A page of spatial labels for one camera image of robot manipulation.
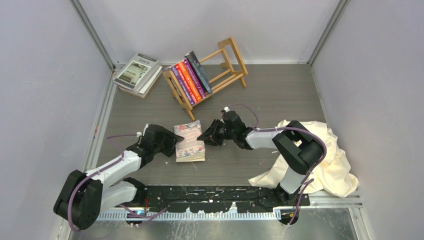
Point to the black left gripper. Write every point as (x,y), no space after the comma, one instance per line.
(171,139)

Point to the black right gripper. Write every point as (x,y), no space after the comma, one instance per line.
(210,136)

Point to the floral Louisa May Alcott book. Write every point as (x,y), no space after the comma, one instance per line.
(190,149)

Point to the magenta paperback book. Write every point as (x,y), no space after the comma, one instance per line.
(194,78)

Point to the red Treehouse book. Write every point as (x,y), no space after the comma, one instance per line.
(184,84)

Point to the orange 78-Storey Treehouse book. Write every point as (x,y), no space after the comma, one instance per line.
(188,82)

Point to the blue Nineteen Eighty-Four book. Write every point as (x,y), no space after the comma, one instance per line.
(199,71)

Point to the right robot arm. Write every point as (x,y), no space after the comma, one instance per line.
(301,149)

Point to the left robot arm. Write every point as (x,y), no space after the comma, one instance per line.
(86,195)

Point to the stack of grey magazines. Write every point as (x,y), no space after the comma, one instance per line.
(139,75)

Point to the wooden book rack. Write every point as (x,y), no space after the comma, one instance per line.
(234,70)

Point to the cream cloth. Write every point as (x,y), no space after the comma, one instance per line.
(331,175)

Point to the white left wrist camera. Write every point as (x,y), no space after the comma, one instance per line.
(142,132)

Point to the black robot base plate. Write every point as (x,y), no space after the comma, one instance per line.
(212,198)

